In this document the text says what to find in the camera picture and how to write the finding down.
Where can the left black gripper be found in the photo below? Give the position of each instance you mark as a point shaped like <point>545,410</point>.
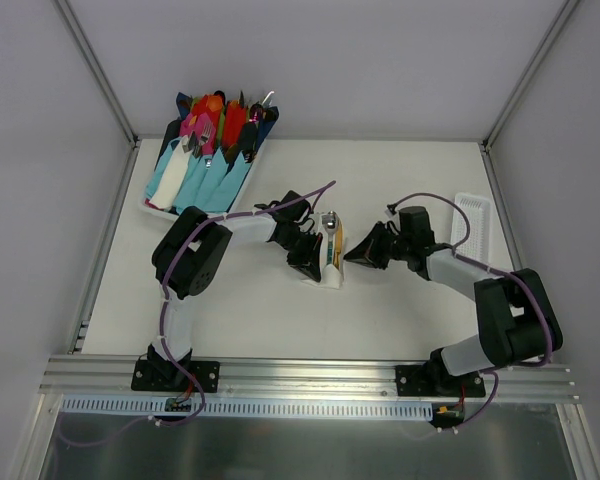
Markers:
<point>300,251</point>

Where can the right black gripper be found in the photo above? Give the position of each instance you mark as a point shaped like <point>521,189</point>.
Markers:
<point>385,245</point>

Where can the white paper napkin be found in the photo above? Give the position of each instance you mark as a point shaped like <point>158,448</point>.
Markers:
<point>332,278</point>

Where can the gold knife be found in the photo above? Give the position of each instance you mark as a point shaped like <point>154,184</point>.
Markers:
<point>338,246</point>

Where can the silver spoon teal handle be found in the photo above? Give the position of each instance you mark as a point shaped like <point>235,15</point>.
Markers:
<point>330,223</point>

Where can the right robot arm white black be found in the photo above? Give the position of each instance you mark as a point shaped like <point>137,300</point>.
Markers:
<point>516,323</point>

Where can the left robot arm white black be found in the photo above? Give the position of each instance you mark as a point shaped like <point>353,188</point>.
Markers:
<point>186,262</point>

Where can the white perforated utensil tray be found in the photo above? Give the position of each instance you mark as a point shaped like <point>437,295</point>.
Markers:
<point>476,233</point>

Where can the white tray of rolled napkins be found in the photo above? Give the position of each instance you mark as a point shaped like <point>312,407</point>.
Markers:
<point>226,137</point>

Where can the white slotted cable duct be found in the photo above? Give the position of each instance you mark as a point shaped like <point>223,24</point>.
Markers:
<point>249,408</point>

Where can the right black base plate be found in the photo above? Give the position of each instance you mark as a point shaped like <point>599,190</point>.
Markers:
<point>421,381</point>

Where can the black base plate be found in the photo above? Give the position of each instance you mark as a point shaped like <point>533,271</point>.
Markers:
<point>165,377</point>
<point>421,381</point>

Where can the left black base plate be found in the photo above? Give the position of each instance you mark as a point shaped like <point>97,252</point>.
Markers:
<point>165,377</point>

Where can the aluminium mounting rail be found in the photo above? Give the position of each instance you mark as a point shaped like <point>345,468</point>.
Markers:
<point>299,379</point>

